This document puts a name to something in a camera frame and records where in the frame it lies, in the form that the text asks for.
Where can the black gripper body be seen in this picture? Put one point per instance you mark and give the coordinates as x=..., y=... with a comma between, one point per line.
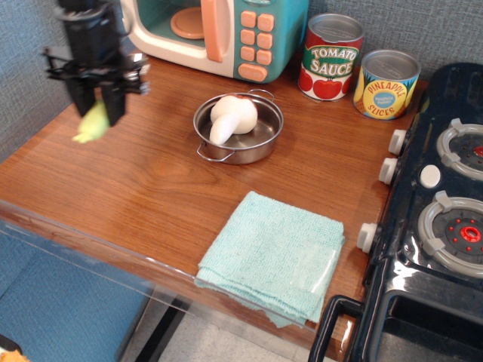
x=94, y=50

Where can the orange object at corner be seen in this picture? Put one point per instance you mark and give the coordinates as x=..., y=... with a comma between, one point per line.
x=11, y=351

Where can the light blue cloth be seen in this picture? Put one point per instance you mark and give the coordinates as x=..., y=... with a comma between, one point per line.
x=274, y=257

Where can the teal toy microwave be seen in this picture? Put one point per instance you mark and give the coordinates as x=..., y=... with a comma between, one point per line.
x=247, y=40

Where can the small steel pan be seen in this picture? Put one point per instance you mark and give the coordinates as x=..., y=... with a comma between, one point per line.
x=241, y=148

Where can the black toy stove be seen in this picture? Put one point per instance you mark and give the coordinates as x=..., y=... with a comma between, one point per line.
x=423, y=282

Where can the tomato sauce can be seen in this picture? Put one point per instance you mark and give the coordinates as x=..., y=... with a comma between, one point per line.
x=332, y=47

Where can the white toy mushroom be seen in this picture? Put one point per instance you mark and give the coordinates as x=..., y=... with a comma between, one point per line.
x=232, y=115

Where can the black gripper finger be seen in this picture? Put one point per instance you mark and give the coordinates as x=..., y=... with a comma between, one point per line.
x=82, y=94
x=114, y=100

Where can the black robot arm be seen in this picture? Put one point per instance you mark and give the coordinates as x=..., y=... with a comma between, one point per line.
x=87, y=4

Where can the pineapple slices can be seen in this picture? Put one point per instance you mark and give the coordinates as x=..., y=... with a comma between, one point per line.
x=386, y=83

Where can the clear acrylic barrier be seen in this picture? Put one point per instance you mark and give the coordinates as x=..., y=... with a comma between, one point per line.
x=139, y=207

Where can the spoon with yellow-green handle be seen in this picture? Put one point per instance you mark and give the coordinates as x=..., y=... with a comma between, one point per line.
x=92, y=124

